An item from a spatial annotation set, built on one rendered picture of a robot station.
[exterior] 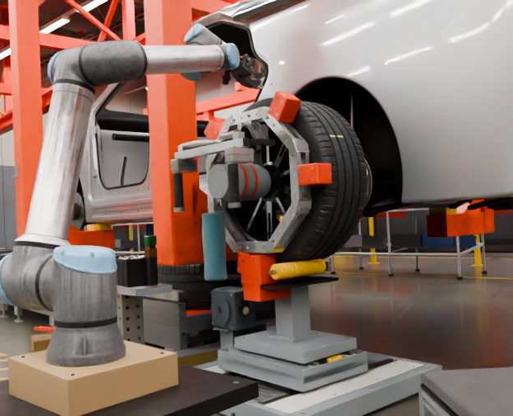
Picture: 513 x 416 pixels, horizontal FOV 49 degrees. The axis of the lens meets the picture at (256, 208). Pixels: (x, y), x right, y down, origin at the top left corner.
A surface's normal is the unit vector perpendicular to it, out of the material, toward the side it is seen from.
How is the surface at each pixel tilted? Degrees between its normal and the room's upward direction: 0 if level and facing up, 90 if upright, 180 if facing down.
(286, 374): 90
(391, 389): 90
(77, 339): 71
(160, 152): 90
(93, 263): 87
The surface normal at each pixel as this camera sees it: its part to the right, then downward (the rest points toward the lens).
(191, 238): 0.65, -0.04
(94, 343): 0.46, -0.36
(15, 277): -0.50, -0.15
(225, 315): -0.76, 0.02
